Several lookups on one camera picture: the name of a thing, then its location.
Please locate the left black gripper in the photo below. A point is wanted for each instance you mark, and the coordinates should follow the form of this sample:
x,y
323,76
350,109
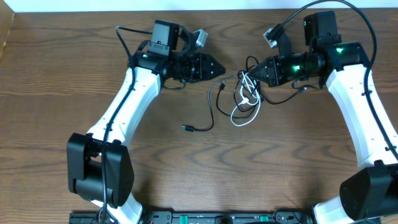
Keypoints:
x,y
195,67

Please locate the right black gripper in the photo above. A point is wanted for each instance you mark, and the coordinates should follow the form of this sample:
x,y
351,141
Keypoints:
x,y
275,78

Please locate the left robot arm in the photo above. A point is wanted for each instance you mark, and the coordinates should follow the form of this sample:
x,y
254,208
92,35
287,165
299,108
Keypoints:
x,y
99,166

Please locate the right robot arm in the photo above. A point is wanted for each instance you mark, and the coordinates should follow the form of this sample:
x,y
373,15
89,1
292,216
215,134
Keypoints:
x,y
345,70

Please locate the cardboard box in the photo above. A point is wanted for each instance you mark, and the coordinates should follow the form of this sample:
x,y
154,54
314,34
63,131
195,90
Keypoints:
x,y
6,20

